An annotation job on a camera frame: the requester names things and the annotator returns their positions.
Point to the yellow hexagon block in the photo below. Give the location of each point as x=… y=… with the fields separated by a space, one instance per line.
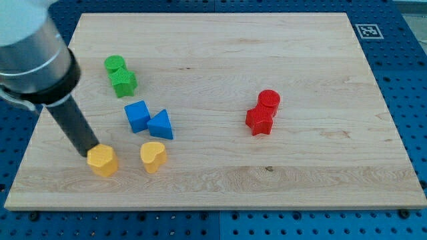
x=102 y=160

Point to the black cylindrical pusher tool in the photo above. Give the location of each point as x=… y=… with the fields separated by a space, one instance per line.
x=71 y=120

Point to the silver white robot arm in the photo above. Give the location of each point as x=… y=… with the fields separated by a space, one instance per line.
x=36 y=65

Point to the yellow heart block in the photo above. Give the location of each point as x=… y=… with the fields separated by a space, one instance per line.
x=153 y=155

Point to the red star block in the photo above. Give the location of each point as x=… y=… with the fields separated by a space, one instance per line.
x=260 y=120

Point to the wooden board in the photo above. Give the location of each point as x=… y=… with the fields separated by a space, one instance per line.
x=333 y=143

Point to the blue triangle block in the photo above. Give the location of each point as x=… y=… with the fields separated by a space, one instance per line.
x=160 y=126

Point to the red cylinder block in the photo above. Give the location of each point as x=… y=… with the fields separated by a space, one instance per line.
x=270 y=100

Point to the blue cube block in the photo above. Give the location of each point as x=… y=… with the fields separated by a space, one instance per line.
x=138 y=115

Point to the green star block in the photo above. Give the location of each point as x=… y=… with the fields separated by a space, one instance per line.
x=123 y=82

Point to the green cylinder block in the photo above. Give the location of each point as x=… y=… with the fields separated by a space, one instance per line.
x=113 y=63

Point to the white fiducial marker tag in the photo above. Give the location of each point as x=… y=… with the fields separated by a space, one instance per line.
x=369 y=31

